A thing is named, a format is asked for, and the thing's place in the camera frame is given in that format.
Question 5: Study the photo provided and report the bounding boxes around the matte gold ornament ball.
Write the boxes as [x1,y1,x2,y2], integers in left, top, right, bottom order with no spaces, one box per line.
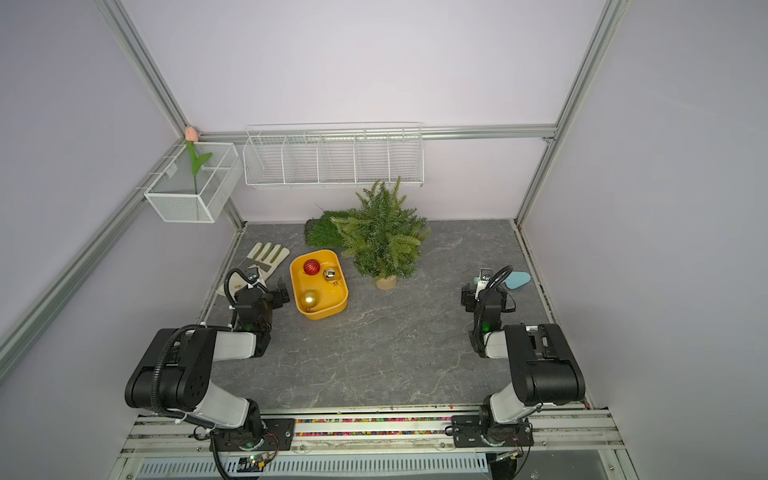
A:
[300,290,320,311]

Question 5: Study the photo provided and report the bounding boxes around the red ribbed ornament ball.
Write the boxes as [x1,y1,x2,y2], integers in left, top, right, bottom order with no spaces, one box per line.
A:
[302,258,322,276]

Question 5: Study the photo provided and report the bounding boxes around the yellow plastic tray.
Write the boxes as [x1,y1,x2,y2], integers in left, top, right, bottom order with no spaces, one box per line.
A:
[289,249,349,320]

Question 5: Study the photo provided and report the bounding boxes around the small green christmas tree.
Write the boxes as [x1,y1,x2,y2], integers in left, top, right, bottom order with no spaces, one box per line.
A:
[331,180,430,291]

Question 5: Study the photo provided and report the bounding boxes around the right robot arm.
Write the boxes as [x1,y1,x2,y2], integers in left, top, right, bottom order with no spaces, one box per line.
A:
[445,283,586,449]

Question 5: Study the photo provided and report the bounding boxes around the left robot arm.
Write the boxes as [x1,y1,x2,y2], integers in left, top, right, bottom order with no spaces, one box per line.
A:
[124,280,294,452]

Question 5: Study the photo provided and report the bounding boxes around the beige work glove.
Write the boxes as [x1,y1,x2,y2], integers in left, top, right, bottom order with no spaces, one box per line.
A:
[216,242,290,297]

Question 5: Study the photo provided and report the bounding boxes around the light blue flat object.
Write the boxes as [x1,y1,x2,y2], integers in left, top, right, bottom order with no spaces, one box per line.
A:
[504,271,532,290]

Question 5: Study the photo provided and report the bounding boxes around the green artificial grass mat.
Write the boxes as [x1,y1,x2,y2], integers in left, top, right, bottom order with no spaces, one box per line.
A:
[304,210,351,249]

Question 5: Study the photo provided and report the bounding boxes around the pink artificial tulip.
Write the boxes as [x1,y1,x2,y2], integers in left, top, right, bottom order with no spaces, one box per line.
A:
[185,126,212,194]

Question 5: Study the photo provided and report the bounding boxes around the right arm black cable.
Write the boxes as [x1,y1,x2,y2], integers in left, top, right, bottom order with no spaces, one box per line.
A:
[473,265,516,328]

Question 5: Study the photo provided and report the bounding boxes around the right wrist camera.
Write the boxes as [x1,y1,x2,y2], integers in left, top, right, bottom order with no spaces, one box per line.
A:
[475,268,494,298]

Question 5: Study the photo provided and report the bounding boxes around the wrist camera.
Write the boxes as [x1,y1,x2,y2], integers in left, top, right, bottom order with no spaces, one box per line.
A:
[475,268,494,298]
[245,266,262,285]

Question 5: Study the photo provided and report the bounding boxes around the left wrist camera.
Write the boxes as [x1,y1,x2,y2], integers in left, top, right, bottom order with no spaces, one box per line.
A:
[245,266,262,285]

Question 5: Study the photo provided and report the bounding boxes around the white mesh wall box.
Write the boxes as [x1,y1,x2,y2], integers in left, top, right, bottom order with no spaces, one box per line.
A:
[144,142,244,224]

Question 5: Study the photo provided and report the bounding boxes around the white wire wall basket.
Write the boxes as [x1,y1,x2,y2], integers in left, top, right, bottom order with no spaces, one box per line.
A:
[243,122,425,188]

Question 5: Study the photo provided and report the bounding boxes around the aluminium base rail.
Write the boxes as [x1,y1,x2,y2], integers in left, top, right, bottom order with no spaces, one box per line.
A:
[110,403,638,479]

